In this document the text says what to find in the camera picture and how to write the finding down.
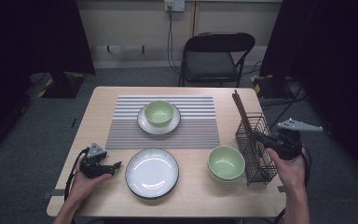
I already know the green ceramic bowl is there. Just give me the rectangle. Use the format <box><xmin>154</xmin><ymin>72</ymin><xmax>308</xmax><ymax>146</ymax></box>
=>
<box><xmin>207</xmin><ymin>145</ymin><xmax>246</xmax><ymax>181</ymax></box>
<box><xmin>144</xmin><ymin>100</ymin><xmax>175</xmax><ymax>127</ymax></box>
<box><xmin>208</xmin><ymin>167</ymin><xmax>243</xmax><ymax>184</ymax></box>

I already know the black floor cable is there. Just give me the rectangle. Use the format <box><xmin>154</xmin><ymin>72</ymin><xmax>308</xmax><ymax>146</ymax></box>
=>
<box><xmin>241</xmin><ymin>60</ymin><xmax>264</xmax><ymax>77</ymax></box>
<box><xmin>260</xmin><ymin>87</ymin><xmax>309</xmax><ymax>125</ymax></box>

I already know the hand-held gripper cable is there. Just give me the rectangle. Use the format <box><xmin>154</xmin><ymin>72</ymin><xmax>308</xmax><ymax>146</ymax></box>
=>
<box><xmin>301</xmin><ymin>145</ymin><xmax>312</xmax><ymax>188</ymax></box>
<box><xmin>63</xmin><ymin>148</ymin><xmax>90</xmax><ymax>202</ymax></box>

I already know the right hand-held gripper cable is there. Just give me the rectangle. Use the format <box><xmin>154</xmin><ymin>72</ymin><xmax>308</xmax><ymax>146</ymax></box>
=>
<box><xmin>301</xmin><ymin>145</ymin><xmax>312</xmax><ymax>188</ymax></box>

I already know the left hand-held gripper cable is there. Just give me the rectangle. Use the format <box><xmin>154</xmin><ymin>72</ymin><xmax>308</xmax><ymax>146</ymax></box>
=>
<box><xmin>63</xmin><ymin>148</ymin><xmax>90</xmax><ymax>202</ymax></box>

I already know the white plate dark rim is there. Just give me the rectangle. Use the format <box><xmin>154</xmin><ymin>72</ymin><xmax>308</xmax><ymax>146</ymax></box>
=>
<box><xmin>124</xmin><ymin>147</ymin><xmax>180</xmax><ymax>200</ymax></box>
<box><xmin>136</xmin><ymin>102</ymin><xmax>182</xmax><ymax>136</ymax></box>

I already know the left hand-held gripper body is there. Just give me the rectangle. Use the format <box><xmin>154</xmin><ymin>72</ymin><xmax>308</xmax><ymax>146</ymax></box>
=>
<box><xmin>79</xmin><ymin>142</ymin><xmax>116</xmax><ymax>179</ymax></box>

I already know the brown wooden chopstick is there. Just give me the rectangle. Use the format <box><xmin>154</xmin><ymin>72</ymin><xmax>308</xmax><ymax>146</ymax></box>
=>
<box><xmin>233</xmin><ymin>89</ymin><xmax>257</xmax><ymax>147</ymax></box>
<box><xmin>235</xmin><ymin>90</ymin><xmax>259</xmax><ymax>147</ymax></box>
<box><xmin>231</xmin><ymin>91</ymin><xmax>255</xmax><ymax>147</ymax></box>

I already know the black curtain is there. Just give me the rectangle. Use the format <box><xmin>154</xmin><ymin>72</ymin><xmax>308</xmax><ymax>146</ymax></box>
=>
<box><xmin>259</xmin><ymin>0</ymin><xmax>358</xmax><ymax>188</ymax></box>
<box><xmin>0</xmin><ymin>0</ymin><xmax>96</xmax><ymax>157</ymax></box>

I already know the white wall outlet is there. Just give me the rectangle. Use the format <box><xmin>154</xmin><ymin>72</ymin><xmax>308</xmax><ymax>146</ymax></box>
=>
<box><xmin>163</xmin><ymin>0</ymin><xmax>186</xmax><ymax>13</ymax></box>

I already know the black stand base striped tape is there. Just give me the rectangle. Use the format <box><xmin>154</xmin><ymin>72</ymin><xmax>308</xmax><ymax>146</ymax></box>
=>
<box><xmin>27</xmin><ymin>70</ymin><xmax>87</xmax><ymax>100</ymax></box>
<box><xmin>251</xmin><ymin>74</ymin><xmax>293</xmax><ymax>100</ymax></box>

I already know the black wire cutlery basket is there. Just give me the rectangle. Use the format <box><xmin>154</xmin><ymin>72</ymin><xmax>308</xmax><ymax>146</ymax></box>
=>
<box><xmin>235</xmin><ymin>111</ymin><xmax>278</xmax><ymax>186</ymax></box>

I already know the black wall cable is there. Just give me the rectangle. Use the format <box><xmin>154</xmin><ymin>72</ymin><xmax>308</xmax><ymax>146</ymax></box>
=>
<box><xmin>167</xmin><ymin>7</ymin><xmax>183</xmax><ymax>75</ymax></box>

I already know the person's left hand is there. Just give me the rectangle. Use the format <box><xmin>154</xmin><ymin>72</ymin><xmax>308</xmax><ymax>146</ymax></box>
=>
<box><xmin>69</xmin><ymin>157</ymin><xmax>113</xmax><ymax>204</ymax></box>

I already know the black folding chair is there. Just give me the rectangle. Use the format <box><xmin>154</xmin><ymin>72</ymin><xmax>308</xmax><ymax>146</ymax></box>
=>
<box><xmin>178</xmin><ymin>32</ymin><xmax>256</xmax><ymax>88</ymax></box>

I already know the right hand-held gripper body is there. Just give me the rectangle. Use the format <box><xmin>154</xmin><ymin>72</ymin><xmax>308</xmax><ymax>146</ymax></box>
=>
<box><xmin>271</xmin><ymin>117</ymin><xmax>324</xmax><ymax>161</ymax></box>

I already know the brown white striped placemat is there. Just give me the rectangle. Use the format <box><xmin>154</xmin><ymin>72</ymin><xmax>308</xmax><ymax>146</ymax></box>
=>
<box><xmin>105</xmin><ymin>94</ymin><xmax>221</xmax><ymax>150</ymax></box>

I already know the person's right hand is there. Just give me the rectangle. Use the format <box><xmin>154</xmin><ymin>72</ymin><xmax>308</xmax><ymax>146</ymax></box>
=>
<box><xmin>266</xmin><ymin>147</ymin><xmax>307</xmax><ymax>192</ymax></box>

